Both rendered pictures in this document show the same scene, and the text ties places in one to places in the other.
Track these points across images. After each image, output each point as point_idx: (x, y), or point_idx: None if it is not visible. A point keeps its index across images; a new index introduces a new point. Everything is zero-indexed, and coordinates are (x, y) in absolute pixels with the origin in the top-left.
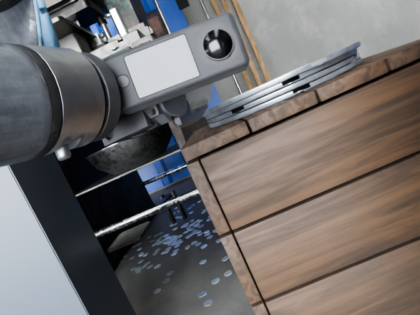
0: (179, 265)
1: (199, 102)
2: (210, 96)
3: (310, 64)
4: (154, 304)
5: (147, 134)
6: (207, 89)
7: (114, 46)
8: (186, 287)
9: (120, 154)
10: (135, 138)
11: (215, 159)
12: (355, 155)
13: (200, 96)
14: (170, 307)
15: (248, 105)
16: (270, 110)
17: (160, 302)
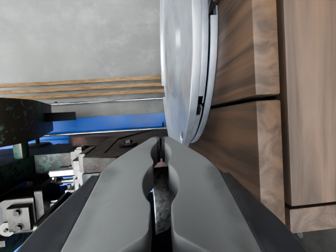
0: None
1: (225, 200)
2: (197, 153)
3: (160, 16)
4: (318, 246)
5: (156, 182)
6: (181, 153)
7: (79, 183)
8: None
9: (165, 209)
10: (156, 193)
11: (301, 178)
12: None
13: (203, 185)
14: (335, 237)
15: (202, 89)
16: (255, 46)
17: (320, 240)
